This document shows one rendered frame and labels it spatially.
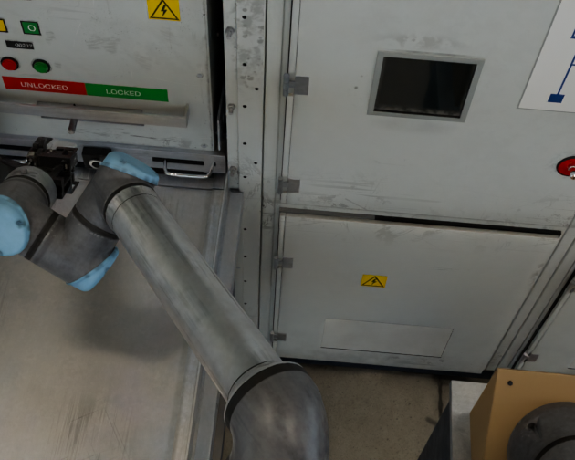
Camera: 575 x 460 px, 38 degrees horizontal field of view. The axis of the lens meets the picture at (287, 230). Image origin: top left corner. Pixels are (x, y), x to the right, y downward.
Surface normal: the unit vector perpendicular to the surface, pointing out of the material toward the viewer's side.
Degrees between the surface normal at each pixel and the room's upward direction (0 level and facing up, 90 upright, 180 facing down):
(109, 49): 90
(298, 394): 25
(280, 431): 12
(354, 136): 90
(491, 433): 47
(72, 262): 53
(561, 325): 90
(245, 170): 90
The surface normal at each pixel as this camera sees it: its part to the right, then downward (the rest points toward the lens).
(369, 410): 0.04, -0.55
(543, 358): -0.07, 0.83
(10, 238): -0.12, 0.39
